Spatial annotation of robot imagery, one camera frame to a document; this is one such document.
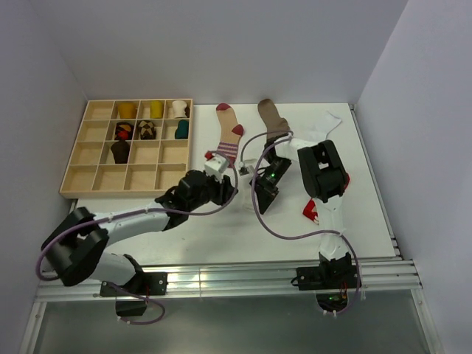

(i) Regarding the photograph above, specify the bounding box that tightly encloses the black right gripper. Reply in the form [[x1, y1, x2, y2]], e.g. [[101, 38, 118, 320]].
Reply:
[[250, 157, 292, 214]]

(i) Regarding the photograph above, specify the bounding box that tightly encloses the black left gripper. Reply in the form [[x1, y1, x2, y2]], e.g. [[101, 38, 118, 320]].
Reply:
[[187, 170, 237, 212]]

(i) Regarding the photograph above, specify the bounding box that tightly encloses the dark brown striped sock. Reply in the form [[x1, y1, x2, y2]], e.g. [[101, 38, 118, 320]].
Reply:
[[111, 140, 131, 164]]

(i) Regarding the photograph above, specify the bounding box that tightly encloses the plain white sock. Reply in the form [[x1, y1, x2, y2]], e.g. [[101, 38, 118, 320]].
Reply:
[[238, 173, 254, 212]]

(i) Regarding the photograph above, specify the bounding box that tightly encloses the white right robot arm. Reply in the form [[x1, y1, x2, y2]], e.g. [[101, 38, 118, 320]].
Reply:
[[250, 131, 359, 288]]

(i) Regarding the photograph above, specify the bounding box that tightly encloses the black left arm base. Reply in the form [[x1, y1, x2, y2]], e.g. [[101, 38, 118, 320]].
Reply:
[[99, 272, 167, 319]]

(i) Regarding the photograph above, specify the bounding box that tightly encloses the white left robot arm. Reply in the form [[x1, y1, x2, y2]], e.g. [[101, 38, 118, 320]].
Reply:
[[39, 170, 237, 294]]

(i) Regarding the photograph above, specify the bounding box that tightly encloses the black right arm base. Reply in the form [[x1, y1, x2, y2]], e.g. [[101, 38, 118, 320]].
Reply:
[[291, 265, 361, 315]]

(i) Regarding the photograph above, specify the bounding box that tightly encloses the red patterned sock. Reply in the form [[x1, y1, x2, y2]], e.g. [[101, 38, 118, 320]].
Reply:
[[302, 174, 351, 227]]

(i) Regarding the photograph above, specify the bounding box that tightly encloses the teal rolled sock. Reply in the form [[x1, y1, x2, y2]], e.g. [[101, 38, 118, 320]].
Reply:
[[174, 119, 190, 139]]

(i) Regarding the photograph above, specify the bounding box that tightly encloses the beige maroon striped sock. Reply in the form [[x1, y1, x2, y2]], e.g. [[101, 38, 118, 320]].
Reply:
[[215, 103, 244, 164]]

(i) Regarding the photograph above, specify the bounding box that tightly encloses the wooden compartment tray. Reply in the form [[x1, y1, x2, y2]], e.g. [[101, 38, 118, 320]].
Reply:
[[60, 98, 193, 199]]

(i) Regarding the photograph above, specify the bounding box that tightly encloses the tan brown sock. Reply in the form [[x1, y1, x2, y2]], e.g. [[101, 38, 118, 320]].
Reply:
[[257, 99, 290, 142]]

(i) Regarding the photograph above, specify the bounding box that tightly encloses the argyle brown rolled sock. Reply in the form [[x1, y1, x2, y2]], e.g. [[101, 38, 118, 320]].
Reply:
[[137, 120, 156, 140]]

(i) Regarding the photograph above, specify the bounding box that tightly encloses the white black-striped sock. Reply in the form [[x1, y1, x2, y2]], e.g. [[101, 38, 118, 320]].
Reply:
[[300, 111, 342, 142]]

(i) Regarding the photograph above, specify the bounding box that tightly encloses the cream rolled sock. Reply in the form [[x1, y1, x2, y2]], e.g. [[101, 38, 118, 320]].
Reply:
[[172, 100, 189, 119]]

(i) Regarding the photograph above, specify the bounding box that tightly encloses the yellow rolled sock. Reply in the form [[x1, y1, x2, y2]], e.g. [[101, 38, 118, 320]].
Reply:
[[150, 100, 164, 119]]

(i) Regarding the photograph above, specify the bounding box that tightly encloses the argyle red rolled sock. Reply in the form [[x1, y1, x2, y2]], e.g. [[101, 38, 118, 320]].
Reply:
[[114, 122, 134, 141]]

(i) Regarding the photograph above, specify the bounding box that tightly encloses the orange rolled sock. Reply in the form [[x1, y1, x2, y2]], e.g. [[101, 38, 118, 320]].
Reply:
[[117, 101, 137, 119]]

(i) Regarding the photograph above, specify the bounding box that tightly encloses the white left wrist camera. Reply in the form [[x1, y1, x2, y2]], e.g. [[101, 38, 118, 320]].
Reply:
[[204, 151, 230, 182]]

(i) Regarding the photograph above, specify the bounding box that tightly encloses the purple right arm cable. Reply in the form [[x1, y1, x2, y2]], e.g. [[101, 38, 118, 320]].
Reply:
[[239, 131, 364, 318]]

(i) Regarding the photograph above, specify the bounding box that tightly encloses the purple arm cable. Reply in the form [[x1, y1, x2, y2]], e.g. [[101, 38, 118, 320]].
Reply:
[[35, 149, 244, 326], [239, 131, 364, 318]]

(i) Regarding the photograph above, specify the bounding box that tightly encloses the aluminium frame rail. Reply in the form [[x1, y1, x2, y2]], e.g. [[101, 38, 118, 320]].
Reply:
[[34, 259, 423, 302]]

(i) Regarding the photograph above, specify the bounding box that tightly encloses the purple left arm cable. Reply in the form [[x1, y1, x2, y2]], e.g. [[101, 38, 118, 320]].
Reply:
[[35, 149, 244, 326]]

